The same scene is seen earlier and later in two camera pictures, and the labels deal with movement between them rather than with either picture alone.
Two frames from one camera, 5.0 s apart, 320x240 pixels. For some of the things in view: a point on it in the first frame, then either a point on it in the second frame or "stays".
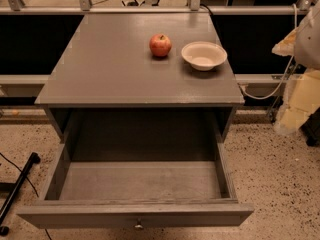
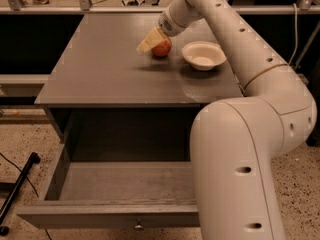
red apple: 160,45 stays
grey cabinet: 106,87 stays
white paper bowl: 203,55 stays
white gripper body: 308,45 -> 167,26
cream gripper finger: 287,46 -> 155,36
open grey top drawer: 138,195 stays
